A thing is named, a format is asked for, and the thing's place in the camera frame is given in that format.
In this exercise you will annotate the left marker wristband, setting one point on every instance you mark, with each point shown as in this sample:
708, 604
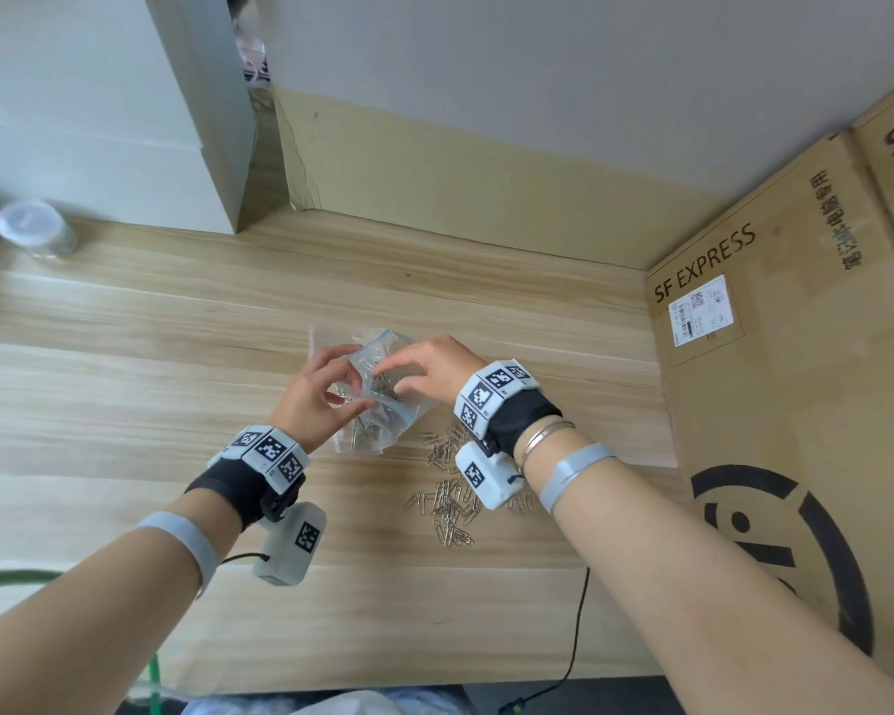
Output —
268, 450

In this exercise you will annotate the white cabinet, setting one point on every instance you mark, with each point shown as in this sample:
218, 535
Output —
82, 104

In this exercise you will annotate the gathered bunch of paper clips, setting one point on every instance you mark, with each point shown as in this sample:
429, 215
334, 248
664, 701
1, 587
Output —
365, 431

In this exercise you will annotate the right marker wristband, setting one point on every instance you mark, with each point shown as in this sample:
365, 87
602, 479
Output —
492, 383

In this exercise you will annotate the marker wristband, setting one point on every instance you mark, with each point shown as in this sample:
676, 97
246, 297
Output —
268, 450
492, 383

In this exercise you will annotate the person's left forearm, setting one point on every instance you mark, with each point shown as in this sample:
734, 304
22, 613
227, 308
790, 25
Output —
67, 640

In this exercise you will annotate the light wooden table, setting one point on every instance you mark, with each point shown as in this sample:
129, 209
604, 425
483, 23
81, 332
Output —
119, 327

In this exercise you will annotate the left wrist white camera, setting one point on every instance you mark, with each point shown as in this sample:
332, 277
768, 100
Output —
290, 547

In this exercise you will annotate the person's legs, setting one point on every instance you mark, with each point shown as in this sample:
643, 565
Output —
328, 703

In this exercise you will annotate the clear zip plastic bag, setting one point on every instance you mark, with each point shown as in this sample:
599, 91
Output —
387, 342

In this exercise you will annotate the white shipping label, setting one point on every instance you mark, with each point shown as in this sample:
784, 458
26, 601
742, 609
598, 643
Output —
700, 311

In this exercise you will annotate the person's right forearm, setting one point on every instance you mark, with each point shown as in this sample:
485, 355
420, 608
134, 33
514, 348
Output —
715, 603

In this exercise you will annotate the person's left hand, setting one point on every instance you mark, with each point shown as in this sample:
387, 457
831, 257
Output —
309, 409

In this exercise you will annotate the wrist white camera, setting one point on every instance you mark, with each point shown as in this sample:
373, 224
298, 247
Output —
488, 476
290, 547

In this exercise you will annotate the person's right hand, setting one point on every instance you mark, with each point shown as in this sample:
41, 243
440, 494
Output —
443, 368

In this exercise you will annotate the clear bottle white cap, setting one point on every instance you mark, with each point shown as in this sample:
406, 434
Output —
30, 223

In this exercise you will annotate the large cardboard box round logo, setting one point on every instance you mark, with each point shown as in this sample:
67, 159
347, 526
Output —
790, 409

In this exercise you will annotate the pile of silver paper clips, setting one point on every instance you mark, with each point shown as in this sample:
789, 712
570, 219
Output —
447, 506

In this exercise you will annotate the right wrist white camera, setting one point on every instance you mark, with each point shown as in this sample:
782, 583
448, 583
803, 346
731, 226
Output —
488, 476

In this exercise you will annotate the tan cardboard back panel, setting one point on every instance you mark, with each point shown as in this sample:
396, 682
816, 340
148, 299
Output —
492, 193

